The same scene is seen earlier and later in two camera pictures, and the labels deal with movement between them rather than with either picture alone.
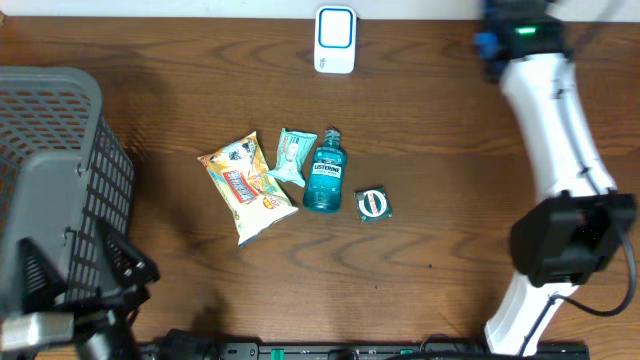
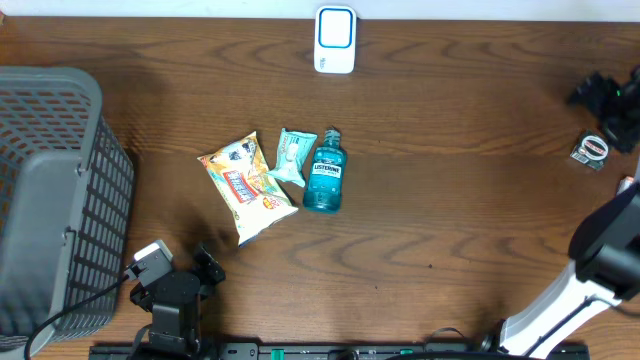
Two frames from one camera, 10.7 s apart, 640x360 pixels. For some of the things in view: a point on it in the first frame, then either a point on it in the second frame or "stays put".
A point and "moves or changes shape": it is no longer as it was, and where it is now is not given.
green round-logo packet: (373, 205) moves or changes shape
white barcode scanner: (336, 39) stays put
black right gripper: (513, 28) to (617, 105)
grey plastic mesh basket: (63, 167) stays put
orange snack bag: (240, 173) stays put
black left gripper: (111, 318) to (200, 277)
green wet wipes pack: (293, 149) stays put
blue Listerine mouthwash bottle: (323, 185) stays put
